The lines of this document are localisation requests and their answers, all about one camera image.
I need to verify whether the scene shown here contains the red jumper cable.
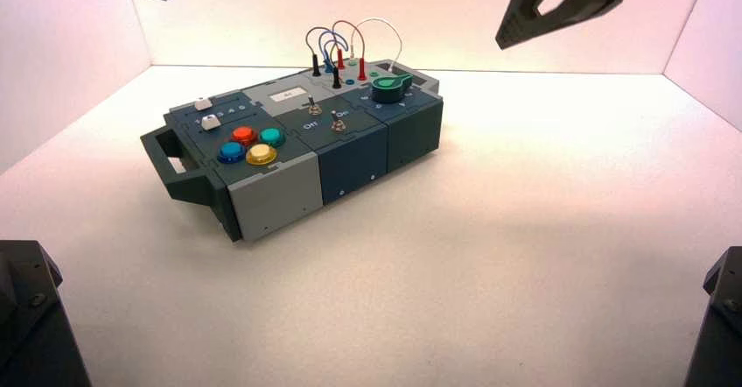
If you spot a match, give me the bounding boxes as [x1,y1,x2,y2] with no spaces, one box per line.
[332,19,368,82]

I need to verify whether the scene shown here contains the white jumper cable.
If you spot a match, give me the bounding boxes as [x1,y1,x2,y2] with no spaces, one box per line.
[349,17,403,73]

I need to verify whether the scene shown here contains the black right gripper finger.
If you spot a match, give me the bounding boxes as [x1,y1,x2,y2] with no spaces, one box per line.
[495,0,634,50]

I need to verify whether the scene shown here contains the blue round push button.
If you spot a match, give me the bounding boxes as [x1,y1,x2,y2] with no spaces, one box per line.
[217,141,248,165]

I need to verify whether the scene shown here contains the blue jumper cable black plugs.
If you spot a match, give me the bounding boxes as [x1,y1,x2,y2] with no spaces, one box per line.
[305,26,349,89]

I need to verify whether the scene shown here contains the teal green round push button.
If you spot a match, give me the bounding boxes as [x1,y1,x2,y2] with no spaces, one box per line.
[257,128,286,148]

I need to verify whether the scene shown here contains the white paper label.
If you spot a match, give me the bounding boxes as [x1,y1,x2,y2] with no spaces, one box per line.
[269,87,307,103]

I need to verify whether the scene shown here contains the dark teal grey control box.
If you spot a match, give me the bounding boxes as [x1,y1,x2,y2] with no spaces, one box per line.
[140,59,445,243]

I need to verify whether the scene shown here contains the green rotary knob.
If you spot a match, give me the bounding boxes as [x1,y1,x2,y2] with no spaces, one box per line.
[370,73,415,105]

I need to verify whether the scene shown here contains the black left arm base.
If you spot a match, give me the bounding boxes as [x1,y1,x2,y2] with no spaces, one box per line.
[0,239,93,387]

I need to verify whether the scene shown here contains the yellow round push button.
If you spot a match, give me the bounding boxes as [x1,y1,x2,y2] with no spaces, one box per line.
[245,143,277,167]

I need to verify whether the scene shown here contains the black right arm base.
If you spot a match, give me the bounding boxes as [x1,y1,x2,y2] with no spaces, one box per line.
[683,246,742,387]

